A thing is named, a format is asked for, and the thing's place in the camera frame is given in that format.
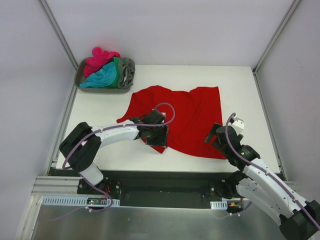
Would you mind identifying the green t shirt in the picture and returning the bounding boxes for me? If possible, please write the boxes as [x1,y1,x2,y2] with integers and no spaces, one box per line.
[107,57,120,89]

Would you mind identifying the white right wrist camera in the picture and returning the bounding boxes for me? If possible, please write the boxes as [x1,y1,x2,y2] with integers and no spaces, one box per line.
[229,114,245,135]

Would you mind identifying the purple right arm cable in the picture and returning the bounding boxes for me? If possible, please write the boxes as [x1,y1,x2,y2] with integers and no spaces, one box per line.
[212,112,320,231]

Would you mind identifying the white right cable duct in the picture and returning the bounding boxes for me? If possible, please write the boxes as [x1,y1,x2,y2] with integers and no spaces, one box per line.
[210,200,228,210]

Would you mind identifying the right aluminium corner post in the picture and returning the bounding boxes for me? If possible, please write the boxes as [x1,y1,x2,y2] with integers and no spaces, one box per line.
[252,0,303,76]

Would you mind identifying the red t shirt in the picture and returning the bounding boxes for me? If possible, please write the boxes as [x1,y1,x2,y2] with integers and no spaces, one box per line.
[117,85,224,160]

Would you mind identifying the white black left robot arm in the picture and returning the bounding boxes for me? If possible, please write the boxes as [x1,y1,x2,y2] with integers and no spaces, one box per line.
[59,109,169,195]

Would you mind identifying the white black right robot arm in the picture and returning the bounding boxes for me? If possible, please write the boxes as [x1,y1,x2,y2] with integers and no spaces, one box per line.
[205,122,320,240]

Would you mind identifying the grey t shirt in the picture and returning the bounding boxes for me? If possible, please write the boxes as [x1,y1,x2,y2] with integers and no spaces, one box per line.
[118,57,136,89]

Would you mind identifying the cyan t shirt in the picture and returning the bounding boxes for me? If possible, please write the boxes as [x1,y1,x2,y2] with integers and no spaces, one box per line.
[79,61,116,89]

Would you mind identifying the pink t shirt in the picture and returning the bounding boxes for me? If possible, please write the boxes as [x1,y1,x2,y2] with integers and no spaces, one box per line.
[83,47,121,78]

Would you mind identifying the grey plastic laundry tray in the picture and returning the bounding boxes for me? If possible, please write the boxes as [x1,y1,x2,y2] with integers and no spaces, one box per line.
[73,57,133,94]

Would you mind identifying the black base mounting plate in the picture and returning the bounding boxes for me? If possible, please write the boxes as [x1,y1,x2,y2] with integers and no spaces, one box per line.
[46,167,287,209]

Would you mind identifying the left aluminium corner post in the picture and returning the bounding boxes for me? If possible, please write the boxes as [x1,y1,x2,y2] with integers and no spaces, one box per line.
[37,0,78,70]

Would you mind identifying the aluminium corner post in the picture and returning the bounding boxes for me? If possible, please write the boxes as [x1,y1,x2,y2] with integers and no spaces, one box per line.
[37,0,78,70]
[252,0,303,76]

